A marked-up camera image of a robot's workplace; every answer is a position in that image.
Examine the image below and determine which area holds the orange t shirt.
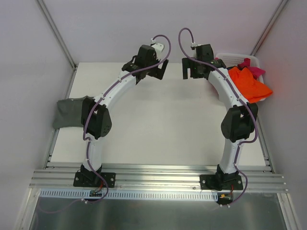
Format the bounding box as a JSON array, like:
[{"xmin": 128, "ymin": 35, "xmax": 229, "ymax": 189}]
[{"xmin": 228, "ymin": 67, "xmax": 273, "ymax": 103}]

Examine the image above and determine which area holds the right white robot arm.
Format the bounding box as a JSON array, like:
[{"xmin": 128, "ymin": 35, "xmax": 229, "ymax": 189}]
[{"xmin": 182, "ymin": 43, "xmax": 258, "ymax": 191}]

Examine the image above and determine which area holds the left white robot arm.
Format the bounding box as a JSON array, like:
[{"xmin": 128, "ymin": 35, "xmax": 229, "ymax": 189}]
[{"xmin": 73, "ymin": 42, "xmax": 168, "ymax": 191}]

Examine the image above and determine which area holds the white plastic basket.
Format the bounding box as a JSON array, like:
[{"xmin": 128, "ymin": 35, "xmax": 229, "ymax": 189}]
[{"xmin": 214, "ymin": 52, "xmax": 267, "ymax": 102}]

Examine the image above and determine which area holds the pink t shirt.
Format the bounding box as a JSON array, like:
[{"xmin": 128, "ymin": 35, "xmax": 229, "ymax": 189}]
[{"xmin": 237, "ymin": 58, "xmax": 266, "ymax": 80}]

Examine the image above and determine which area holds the grey folded t shirt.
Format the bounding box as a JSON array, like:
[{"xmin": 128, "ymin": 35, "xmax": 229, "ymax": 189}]
[{"xmin": 52, "ymin": 96, "xmax": 93, "ymax": 129}]

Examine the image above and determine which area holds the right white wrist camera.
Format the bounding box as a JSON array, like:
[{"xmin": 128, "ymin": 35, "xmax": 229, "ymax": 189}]
[{"xmin": 190, "ymin": 42, "xmax": 202, "ymax": 50}]

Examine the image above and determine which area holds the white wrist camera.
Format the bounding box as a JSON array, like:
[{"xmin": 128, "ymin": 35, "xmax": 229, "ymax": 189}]
[
  {"xmin": 150, "ymin": 39, "xmax": 165, "ymax": 60},
  {"xmin": 190, "ymin": 42, "xmax": 202, "ymax": 50}
]

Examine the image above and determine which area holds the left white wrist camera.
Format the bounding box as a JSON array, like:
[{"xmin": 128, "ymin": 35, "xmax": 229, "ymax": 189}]
[{"xmin": 150, "ymin": 39, "xmax": 165, "ymax": 60}]

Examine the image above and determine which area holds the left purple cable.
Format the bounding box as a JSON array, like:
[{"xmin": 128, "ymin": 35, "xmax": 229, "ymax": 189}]
[{"xmin": 38, "ymin": 34, "xmax": 172, "ymax": 214}]

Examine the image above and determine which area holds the right aluminium corner post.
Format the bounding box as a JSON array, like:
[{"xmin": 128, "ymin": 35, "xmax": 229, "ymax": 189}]
[{"xmin": 250, "ymin": 0, "xmax": 290, "ymax": 56}]

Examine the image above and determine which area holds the aluminium corner post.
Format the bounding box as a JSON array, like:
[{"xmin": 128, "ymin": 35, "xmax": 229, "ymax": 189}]
[
  {"xmin": 35, "ymin": 0, "xmax": 77, "ymax": 70},
  {"xmin": 250, "ymin": 0, "xmax": 290, "ymax": 56}
]

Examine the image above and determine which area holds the left aluminium corner post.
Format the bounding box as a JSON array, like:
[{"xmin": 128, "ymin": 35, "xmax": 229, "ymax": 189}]
[{"xmin": 35, "ymin": 0, "xmax": 77, "ymax": 70}]

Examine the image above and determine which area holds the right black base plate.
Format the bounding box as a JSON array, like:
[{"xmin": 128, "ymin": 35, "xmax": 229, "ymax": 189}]
[{"xmin": 200, "ymin": 173, "xmax": 243, "ymax": 191}]

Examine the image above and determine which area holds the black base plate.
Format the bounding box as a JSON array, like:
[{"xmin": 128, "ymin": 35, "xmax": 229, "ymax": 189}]
[
  {"xmin": 73, "ymin": 172, "xmax": 116, "ymax": 188},
  {"xmin": 200, "ymin": 173, "xmax": 243, "ymax": 191}
]

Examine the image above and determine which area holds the aluminium mounting rail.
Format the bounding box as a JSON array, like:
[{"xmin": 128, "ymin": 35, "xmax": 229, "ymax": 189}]
[{"xmin": 29, "ymin": 162, "xmax": 289, "ymax": 193}]

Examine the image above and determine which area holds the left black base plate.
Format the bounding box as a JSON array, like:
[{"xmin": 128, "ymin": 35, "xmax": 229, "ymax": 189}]
[{"xmin": 73, "ymin": 172, "xmax": 116, "ymax": 188}]

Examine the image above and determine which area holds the white slotted cable duct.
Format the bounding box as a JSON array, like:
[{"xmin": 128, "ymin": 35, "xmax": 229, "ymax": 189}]
[{"xmin": 40, "ymin": 189, "xmax": 218, "ymax": 201}]

